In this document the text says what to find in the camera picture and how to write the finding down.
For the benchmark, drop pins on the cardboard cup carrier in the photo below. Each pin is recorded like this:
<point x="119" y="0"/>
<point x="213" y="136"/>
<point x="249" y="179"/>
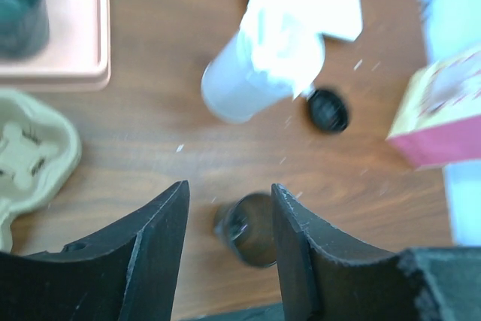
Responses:
<point x="40" y="148"/>

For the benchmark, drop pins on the pink paper gift bag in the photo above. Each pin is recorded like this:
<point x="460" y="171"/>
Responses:
<point x="438" y="119"/>

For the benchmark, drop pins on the white cylindrical holder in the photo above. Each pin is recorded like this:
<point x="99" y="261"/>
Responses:
<point x="230" y="88"/>

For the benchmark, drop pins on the brown takeout coffee cup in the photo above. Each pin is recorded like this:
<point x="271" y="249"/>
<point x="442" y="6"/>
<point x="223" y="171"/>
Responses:
<point x="246" y="228"/>

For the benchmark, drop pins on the dark green mug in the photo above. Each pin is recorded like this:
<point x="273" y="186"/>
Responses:
<point x="25" y="28"/>

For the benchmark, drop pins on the pink plastic tray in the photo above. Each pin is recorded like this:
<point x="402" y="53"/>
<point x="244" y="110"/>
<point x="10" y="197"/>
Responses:
<point x="77" y="56"/>

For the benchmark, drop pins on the white paper stir sticks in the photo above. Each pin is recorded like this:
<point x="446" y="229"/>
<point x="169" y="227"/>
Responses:
<point x="281" y="47"/>

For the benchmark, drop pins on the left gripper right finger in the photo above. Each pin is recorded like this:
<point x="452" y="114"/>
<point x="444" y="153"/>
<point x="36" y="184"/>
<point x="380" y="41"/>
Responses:
<point x="327" y="274"/>

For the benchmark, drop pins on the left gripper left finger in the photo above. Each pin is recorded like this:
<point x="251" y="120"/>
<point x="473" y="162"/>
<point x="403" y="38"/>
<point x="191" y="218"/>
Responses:
<point x="125" y="271"/>

